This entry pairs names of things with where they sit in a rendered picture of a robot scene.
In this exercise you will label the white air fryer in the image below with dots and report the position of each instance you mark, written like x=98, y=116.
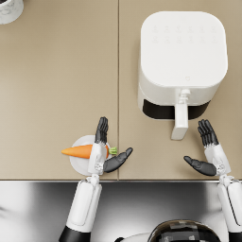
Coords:
x=183, y=50

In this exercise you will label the white patterned pot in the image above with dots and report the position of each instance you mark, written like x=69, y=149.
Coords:
x=9, y=10

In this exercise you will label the orange carrot with green top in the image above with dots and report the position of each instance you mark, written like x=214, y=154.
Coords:
x=78, y=151

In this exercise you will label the small white round plate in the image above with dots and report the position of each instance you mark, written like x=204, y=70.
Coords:
x=79, y=164

